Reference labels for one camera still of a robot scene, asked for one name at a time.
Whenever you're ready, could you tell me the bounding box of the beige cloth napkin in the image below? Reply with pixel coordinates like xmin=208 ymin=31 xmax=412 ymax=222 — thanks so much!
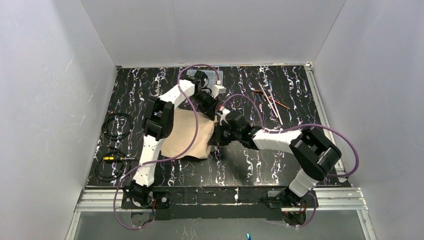
xmin=161 ymin=108 xmax=215 ymax=160

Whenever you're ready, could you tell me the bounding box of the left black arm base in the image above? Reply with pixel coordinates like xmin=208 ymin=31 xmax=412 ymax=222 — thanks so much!
xmin=121 ymin=189 xmax=171 ymax=210

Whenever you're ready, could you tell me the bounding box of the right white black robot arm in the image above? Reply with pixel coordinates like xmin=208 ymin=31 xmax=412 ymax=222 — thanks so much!
xmin=209 ymin=107 xmax=342 ymax=202

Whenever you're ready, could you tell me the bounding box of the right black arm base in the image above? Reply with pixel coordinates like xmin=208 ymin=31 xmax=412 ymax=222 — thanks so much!
xmin=259 ymin=189 xmax=319 ymax=210

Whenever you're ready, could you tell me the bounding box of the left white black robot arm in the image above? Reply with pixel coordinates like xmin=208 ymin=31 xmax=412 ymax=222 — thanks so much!
xmin=132 ymin=70 xmax=227 ymax=188

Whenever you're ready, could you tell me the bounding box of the clear plastic screw box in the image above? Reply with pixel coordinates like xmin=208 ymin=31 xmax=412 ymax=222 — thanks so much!
xmin=186 ymin=69 xmax=224 ymax=88

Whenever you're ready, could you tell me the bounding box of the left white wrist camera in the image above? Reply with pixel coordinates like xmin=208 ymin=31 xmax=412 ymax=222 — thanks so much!
xmin=211 ymin=84 xmax=227 ymax=99

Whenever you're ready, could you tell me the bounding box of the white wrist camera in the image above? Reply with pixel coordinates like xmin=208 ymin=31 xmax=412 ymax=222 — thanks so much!
xmin=211 ymin=84 xmax=227 ymax=99
xmin=217 ymin=106 xmax=231 ymax=125

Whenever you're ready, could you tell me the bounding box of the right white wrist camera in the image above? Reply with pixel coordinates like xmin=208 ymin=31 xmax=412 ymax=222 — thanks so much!
xmin=217 ymin=106 xmax=231 ymax=125

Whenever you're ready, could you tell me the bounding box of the black coiled cable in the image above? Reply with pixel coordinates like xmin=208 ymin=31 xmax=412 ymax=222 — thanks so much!
xmin=101 ymin=113 xmax=135 ymax=141
xmin=94 ymin=150 xmax=140 ymax=183

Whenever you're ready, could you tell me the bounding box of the aluminium frame rail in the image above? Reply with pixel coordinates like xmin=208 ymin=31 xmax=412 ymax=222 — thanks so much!
xmin=75 ymin=187 xmax=369 ymax=212

